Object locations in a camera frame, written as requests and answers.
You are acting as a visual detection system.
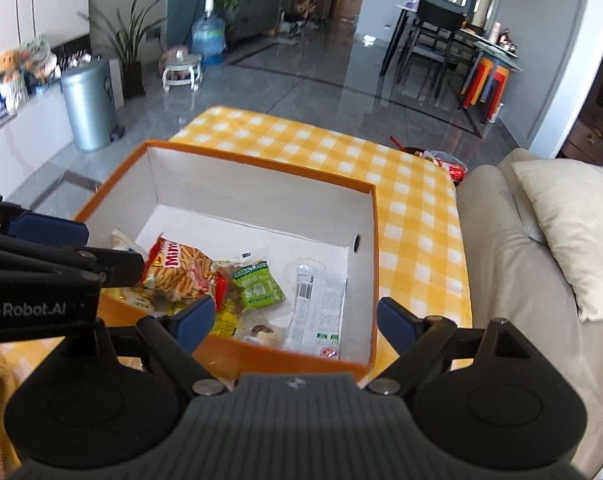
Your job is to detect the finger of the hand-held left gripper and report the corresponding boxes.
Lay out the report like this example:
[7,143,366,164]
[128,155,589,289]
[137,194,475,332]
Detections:
[0,232,146,288]
[0,189,91,247]

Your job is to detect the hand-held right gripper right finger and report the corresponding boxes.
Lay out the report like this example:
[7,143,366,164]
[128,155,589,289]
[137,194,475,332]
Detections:
[367,296,545,396]

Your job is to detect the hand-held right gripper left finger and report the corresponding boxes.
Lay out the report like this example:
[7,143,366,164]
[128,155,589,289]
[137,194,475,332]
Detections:
[59,295,228,397]

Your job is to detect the yellow snack packet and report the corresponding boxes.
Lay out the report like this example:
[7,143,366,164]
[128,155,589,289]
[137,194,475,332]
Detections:
[214,305,245,338]

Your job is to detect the small red snack packet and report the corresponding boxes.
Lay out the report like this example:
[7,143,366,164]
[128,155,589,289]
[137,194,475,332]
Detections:
[212,272,231,311]

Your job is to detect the pale yellow chip bag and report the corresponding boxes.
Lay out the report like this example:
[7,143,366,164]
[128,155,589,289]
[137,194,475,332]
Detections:
[110,227,158,314]

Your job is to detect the red orange stick snack bag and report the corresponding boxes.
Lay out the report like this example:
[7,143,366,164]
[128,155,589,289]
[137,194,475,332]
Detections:
[142,237,230,306]

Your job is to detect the small brown snack packet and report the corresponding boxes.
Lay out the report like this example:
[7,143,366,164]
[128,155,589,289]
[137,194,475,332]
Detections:
[234,322,287,350]

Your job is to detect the green snack packet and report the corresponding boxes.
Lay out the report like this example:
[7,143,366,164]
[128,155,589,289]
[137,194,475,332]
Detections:
[230,260,286,309]

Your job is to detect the white snack packet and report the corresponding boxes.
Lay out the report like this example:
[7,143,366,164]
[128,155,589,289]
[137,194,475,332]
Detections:
[282,260,348,360]

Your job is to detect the orange cardboard box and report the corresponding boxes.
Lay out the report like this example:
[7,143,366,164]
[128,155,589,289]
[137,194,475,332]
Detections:
[74,140,382,378]

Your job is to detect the white low cabinet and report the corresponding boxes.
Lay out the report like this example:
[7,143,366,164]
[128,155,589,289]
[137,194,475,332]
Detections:
[0,80,77,201]

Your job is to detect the beige sofa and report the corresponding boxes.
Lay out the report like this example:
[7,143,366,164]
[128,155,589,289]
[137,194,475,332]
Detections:
[454,147,603,480]

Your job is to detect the silver trash can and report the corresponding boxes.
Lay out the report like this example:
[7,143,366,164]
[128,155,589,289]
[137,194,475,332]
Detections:
[60,57,120,153]

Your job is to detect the pile of plush toys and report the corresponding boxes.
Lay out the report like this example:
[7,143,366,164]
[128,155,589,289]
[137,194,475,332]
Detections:
[0,35,60,111]

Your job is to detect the yellow checked tablecloth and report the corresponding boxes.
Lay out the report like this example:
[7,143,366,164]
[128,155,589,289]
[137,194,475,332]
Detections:
[0,105,472,391]

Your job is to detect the beige pillow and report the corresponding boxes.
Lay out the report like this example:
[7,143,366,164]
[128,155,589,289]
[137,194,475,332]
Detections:
[511,159,603,322]

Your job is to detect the spiky potted plant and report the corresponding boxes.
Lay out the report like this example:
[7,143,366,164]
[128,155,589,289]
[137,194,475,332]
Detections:
[89,0,167,101]

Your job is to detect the small white stool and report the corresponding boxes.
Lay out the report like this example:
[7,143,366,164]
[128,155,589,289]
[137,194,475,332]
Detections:
[159,46,203,93]

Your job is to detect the blue water jug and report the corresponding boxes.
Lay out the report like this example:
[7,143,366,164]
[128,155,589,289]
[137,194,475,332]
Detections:
[192,0,227,66]

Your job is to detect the stacked orange red stools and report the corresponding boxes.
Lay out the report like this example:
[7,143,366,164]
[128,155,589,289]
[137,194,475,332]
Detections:
[461,57,512,123]

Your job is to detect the glass dining table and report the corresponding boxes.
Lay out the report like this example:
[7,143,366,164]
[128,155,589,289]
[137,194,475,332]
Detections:
[380,0,525,111]

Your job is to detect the grey cabinet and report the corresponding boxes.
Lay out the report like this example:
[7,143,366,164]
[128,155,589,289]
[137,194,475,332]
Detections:
[226,0,287,43]

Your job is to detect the black dining chair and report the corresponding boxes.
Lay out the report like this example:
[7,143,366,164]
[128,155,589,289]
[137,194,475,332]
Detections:
[406,0,467,91]

